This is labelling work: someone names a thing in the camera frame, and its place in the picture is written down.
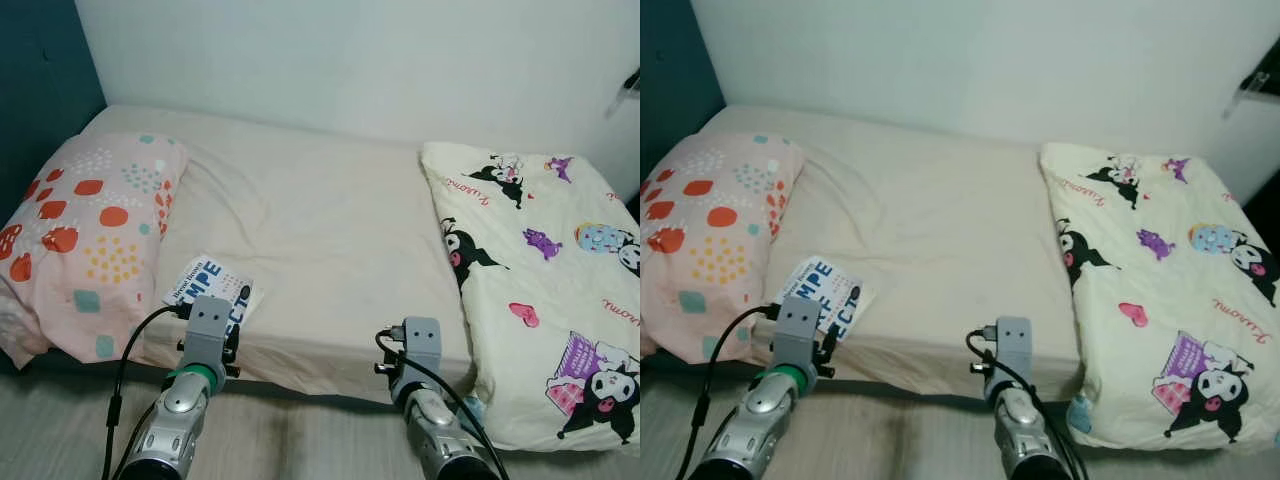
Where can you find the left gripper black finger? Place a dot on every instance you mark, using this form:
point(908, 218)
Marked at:
point(234, 338)
point(828, 338)

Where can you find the pink pillow with orange spots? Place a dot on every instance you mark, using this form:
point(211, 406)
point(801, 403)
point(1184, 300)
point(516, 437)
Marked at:
point(710, 240)
point(90, 240)

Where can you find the cream cartoon print blanket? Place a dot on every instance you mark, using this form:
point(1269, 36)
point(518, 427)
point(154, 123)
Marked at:
point(1150, 290)
point(540, 300)

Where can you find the robot silver right arm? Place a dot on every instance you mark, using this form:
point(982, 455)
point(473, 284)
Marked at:
point(440, 435)
point(1030, 435)

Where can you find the cream sheeted bed mattress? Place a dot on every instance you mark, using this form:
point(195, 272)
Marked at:
point(930, 230)
point(320, 230)

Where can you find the black desk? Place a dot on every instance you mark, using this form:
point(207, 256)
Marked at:
point(1265, 225)

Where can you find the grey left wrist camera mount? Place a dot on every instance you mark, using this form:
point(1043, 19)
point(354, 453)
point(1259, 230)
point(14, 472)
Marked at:
point(208, 325)
point(797, 325)

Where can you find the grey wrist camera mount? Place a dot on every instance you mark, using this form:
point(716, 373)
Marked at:
point(208, 325)
point(1013, 345)
point(797, 325)
point(422, 345)

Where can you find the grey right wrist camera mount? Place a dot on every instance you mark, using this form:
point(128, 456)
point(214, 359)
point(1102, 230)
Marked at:
point(422, 345)
point(1013, 345)

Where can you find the teal bed frame rail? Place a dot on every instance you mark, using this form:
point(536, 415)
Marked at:
point(300, 388)
point(900, 385)

